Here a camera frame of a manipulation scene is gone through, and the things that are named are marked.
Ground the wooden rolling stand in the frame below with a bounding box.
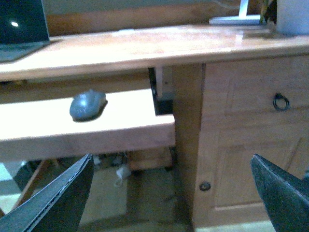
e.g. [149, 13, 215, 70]
[127, 147, 176, 172]

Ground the lower ring door handle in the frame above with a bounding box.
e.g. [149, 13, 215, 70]
[199, 181, 211, 191]

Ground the grey laptop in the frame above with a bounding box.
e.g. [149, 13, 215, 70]
[0, 0, 50, 63]

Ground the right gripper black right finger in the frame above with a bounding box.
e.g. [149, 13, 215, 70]
[250, 154, 309, 232]

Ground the upper ring drawer handle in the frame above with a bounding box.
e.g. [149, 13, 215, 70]
[273, 93, 290, 111]

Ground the pull-out wooden keyboard tray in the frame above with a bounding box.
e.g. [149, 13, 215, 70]
[0, 89, 175, 162]

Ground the wooden desk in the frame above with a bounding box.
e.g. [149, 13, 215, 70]
[0, 13, 309, 228]

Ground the grey computer mouse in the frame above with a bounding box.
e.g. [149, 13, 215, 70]
[69, 89, 108, 122]

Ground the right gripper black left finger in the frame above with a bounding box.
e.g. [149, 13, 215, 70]
[0, 154, 94, 232]

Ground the white desk lamp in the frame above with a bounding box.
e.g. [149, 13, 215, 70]
[209, 0, 261, 26]

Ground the white power adapter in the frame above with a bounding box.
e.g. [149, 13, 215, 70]
[114, 165, 131, 188]

